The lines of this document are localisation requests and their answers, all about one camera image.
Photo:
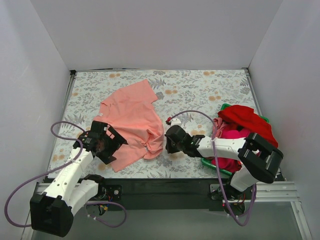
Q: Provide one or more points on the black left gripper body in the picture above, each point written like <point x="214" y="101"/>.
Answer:
<point x="110" y="144"/>

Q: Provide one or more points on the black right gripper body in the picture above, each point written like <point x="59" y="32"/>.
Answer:
<point x="170" y="144"/>

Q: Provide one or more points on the salmon pink t shirt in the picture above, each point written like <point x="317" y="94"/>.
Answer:
<point x="130" y="111"/>

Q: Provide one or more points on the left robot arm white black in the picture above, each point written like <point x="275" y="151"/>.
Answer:
<point x="53" y="210"/>

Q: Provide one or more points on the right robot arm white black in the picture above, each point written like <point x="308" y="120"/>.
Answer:
<point x="260" y="159"/>

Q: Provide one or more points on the green plastic basket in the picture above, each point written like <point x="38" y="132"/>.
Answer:
<point x="210" y="162"/>

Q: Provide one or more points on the floral patterned table mat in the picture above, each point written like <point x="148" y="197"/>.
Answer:
<point x="194" y="96"/>

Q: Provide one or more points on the dusty pink t shirt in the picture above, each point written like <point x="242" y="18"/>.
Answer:
<point x="218" y="126"/>

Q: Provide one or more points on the magenta t shirt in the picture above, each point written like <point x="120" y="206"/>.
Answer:
<point x="230" y="164"/>

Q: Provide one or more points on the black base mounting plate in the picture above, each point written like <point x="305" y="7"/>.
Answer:
<point x="160" y="193"/>

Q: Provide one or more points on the red t shirt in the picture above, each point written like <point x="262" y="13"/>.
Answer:
<point x="244" y="116"/>

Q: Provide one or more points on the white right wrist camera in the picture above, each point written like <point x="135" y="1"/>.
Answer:
<point x="173" y="122"/>

